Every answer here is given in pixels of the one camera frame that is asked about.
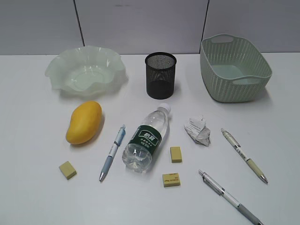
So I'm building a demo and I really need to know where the clear water bottle green label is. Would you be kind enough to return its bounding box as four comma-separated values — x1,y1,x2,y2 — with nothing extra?
122,103,171,173

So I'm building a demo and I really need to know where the white waste paper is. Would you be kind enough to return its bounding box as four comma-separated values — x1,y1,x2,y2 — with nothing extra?
184,115,210,146

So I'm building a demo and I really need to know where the yellow mango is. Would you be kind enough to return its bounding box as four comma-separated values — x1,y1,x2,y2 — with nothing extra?
66,101,102,144

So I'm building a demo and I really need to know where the blue white ballpoint pen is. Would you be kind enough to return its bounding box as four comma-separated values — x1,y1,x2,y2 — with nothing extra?
99,124,126,182

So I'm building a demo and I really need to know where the black mesh pen holder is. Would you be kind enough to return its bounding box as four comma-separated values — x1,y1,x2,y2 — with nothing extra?
145,52,177,99

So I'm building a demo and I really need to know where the yellow eraser centre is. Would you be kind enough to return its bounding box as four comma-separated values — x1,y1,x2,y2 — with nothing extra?
170,146,182,163

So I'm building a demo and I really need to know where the yellow eraser with red print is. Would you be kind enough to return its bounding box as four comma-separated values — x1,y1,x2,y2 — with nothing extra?
162,173,180,188

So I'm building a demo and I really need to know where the pale green wavy glass plate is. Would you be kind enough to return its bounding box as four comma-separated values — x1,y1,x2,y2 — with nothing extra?
45,45,128,97

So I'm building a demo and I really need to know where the grey white mechanical pen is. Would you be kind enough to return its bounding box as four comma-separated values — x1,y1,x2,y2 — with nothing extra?
198,170,263,225

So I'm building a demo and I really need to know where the beige white ballpoint pen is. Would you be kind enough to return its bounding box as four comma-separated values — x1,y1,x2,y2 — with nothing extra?
221,128,269,184

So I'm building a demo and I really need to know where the green woven plastic basket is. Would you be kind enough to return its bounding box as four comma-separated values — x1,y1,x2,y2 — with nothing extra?
200,34,272,103

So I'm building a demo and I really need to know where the yellow eraser far left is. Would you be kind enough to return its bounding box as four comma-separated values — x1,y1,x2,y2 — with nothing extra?
59,161,77,180

